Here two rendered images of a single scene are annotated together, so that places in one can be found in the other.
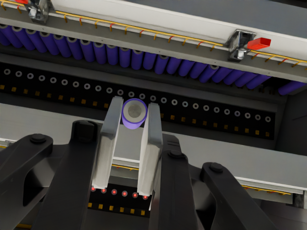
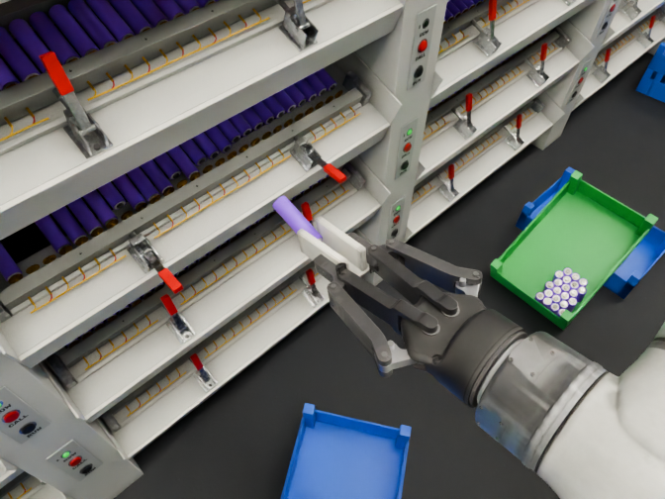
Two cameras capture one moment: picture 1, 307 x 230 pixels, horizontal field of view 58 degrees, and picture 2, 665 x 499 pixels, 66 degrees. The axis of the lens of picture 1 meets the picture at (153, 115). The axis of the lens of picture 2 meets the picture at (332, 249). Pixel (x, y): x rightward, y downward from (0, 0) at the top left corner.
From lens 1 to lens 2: 0.51 m
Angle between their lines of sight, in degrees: 72
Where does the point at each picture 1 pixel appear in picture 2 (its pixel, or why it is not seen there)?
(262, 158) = (51, 204)
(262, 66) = (96, 252)
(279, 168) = (23, 214)
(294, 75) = (56, 275)
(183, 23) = (202, 227)
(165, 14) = (223, 223)
